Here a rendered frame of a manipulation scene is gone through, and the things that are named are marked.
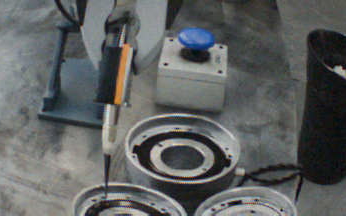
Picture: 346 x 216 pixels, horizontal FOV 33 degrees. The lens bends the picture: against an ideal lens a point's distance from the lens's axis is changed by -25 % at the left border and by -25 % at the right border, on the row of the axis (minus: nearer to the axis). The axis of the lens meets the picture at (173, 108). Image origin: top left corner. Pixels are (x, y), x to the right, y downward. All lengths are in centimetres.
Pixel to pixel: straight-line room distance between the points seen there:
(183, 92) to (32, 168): 21
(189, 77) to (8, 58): 28
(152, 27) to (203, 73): 20
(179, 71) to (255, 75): 13
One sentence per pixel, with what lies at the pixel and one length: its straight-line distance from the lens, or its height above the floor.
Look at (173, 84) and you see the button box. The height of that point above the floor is 83.
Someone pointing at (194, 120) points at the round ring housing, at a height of 84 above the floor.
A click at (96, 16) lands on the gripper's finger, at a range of 57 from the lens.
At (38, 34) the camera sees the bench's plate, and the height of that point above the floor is 80.
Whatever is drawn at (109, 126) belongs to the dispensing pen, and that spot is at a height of 89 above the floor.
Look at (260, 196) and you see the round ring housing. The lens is 63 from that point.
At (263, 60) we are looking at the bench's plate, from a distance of 90.
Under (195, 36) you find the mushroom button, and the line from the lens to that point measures 77.
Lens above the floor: 124
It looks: 34 degrees down
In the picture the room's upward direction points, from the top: 6 degrees clockwise
